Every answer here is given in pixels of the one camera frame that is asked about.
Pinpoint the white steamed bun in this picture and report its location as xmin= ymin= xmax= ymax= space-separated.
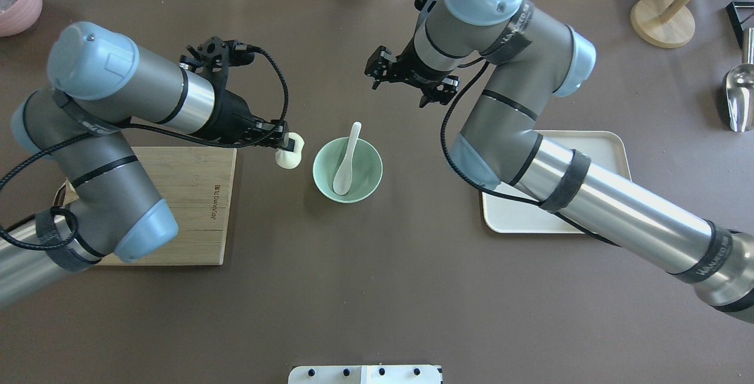
xmin=275 ymin=135 xmax=305 ymax=170

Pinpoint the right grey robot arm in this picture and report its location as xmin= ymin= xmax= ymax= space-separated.
xmin=365 ymin=0 xmax=753 ymax=323

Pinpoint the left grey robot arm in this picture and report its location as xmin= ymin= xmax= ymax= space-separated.
xmin=1 ymin=22 xmax=305 ymax=308

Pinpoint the wooden stand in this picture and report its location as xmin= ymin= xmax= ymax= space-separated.
xmin=630 ymin=0 xmax=695 ymax=49

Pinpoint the pale green bowl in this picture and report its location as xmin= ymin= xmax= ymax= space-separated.
xmin=312 ymin=137 xmax=384 ymax=204

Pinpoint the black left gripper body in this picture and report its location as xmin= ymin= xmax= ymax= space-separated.
xmin=180 ymin=36 xmax=290 ymax=150

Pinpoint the bamboo cutting board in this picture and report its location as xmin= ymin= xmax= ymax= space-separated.
xmin=56 ymin=147 xmax=237 ymax=266

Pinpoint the shiny metal scoop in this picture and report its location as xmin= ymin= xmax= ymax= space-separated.
xmin=724 ymin=28 xmax=753 ymax=133

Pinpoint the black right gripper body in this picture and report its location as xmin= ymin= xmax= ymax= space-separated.
xmin=364 ymin=46 xmax=459 ymax=108

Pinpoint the white ceramic spoon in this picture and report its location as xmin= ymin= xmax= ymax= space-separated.
xmin=332 ymin=121 xmax=362 ymax=196

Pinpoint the cream plastic tray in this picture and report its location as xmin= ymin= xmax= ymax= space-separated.
xmin=482 ymin=131 xmax=632 ymax=234

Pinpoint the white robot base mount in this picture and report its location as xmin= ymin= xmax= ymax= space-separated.
xmin=287 ymin=363 xmax=444 ymax=383

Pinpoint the pink bowl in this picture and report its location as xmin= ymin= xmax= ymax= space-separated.
xmin=1 ymin=0 xmax=42 ymax=37

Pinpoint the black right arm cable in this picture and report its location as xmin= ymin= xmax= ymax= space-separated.
xmin=441 ymin=60 xmax=619 ymax=247

